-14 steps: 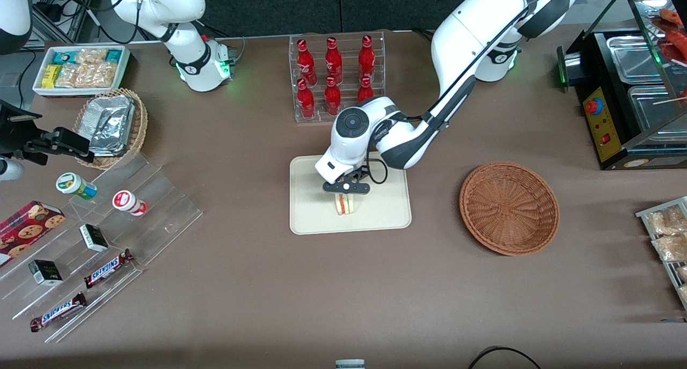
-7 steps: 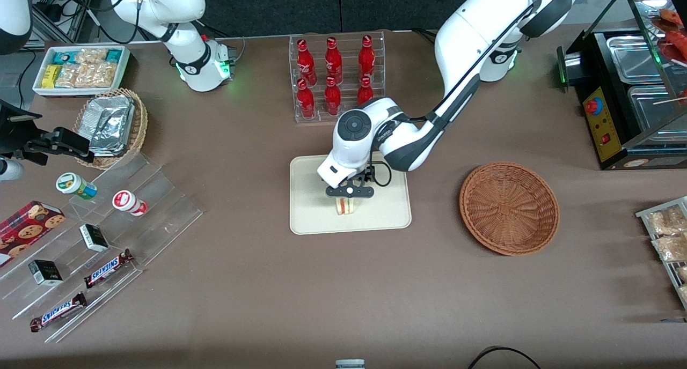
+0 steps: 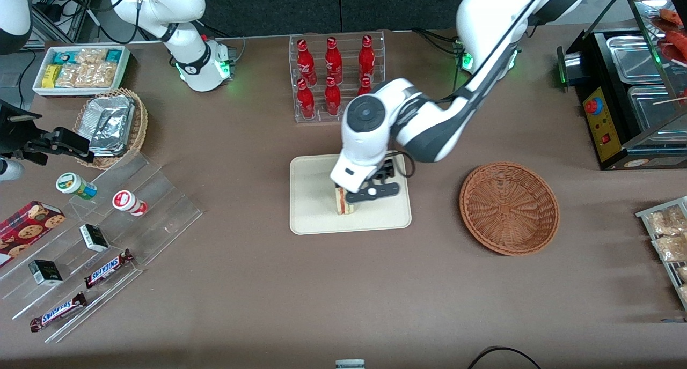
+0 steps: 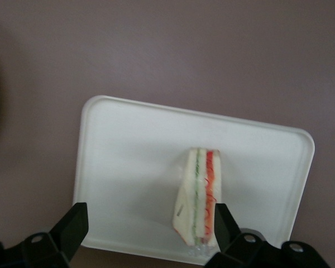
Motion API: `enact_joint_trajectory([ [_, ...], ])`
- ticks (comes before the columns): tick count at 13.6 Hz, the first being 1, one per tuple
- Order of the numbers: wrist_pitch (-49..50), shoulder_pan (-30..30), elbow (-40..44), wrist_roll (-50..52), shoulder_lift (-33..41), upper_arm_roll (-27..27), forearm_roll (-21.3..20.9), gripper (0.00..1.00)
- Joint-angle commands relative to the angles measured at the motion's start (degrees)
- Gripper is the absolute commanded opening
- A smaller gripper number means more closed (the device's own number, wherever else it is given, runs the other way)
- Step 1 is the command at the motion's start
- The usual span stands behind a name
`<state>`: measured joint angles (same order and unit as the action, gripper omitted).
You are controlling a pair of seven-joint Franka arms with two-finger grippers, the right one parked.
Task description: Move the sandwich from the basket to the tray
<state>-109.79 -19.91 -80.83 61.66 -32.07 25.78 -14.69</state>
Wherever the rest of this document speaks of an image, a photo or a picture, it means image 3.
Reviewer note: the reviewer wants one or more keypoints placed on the triangle sandwich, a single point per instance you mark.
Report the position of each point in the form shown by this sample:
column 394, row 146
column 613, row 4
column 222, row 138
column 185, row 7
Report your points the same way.
column 343, row 207

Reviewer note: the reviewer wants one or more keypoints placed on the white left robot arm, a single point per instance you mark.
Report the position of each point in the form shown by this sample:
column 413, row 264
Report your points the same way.
column 370, row 138

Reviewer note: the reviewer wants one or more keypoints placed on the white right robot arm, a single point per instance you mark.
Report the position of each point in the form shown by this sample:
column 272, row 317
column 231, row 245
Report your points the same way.
column 188, row 58

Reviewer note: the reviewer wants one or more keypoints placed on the cream plastic tray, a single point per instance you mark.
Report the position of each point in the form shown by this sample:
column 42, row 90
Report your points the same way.
column 311, row 197

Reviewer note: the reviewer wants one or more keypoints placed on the light wicker basket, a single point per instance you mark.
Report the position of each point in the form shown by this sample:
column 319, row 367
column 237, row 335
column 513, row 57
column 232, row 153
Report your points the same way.
column 138, row 127

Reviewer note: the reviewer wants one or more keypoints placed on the brown round wicker basket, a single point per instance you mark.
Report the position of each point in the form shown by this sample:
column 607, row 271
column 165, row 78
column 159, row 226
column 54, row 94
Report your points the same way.
column 510, row 208

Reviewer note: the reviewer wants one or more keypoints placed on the tray of packaged snacks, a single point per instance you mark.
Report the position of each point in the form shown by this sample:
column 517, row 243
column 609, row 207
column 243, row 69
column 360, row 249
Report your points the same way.
column 647, row 214

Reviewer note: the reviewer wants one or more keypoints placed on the green lid yogurt bottle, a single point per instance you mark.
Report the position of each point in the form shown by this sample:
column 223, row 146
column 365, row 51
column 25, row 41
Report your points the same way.
column 72, row 184

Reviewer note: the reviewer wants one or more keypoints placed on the silver foil packet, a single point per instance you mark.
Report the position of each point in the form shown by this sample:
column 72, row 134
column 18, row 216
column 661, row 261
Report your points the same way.
column 110, row 125

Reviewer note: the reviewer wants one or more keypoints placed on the clear cracker pack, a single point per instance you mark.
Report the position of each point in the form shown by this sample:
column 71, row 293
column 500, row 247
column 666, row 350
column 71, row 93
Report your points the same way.
column 91, row 56
column 97, row 75
column 68, row 76

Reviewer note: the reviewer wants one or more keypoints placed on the yellow snack packet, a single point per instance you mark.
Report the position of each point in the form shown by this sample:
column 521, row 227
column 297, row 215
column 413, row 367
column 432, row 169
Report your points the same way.
column 51, row 76

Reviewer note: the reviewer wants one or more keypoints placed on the red cookie box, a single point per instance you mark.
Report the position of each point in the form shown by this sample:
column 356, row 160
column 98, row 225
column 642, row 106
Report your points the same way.
column 27, row 229

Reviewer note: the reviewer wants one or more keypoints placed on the clear acrylic bottle rack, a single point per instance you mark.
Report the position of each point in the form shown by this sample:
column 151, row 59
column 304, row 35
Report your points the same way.
column 322, row 119

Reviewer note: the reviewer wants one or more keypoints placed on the teal snack packet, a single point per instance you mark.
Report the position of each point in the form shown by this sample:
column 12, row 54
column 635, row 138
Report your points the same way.
column 64, row 58
column 114, row 55

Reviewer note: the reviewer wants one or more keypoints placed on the red cola bottle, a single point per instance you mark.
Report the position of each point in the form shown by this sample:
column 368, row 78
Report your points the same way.
column 365, row 86
column 306, row 101
column 333, row 98
column 305, row 63
column 367, row 58
column 333, row 60

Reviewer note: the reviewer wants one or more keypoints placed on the red lid yogurt bottle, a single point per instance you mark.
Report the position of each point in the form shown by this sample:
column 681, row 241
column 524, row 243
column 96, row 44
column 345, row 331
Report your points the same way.
column 128, row 201

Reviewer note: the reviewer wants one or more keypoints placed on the white plastic snack bin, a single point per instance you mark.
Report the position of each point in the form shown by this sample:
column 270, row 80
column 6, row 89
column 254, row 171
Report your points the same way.
column 124, row 68

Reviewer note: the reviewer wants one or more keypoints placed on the small black box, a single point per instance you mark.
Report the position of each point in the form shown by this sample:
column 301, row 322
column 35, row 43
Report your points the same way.
column 45, row 272
column 94, row 237

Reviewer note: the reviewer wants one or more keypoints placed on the clear acrylic stepped display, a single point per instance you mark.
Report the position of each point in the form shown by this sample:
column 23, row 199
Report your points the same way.
column 161, row 208

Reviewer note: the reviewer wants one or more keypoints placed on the snickers bar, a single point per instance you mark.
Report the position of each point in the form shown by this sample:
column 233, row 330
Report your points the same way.
column 107, row 268
column 58, row 311

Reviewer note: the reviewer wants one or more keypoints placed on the small grey object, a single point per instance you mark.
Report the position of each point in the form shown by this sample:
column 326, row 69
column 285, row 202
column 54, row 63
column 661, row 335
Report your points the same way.
column 350, row 364

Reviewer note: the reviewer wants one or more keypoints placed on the black food warmer machine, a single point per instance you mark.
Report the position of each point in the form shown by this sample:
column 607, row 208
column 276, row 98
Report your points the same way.
column 606, row 138

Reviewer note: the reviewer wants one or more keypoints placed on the clear snack bag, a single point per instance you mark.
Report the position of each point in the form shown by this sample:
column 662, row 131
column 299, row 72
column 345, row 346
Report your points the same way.
column 665, row 221
column 671, row 248

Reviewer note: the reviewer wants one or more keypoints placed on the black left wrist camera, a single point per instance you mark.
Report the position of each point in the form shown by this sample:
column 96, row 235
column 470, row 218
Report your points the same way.
column 390, row 169

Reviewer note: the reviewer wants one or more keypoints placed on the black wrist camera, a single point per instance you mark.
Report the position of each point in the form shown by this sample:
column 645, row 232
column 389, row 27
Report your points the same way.
column 390, row 169
column 19, row 133

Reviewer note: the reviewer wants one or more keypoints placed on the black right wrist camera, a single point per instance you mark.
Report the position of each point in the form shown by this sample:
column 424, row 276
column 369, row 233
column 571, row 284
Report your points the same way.
column 19, row 133

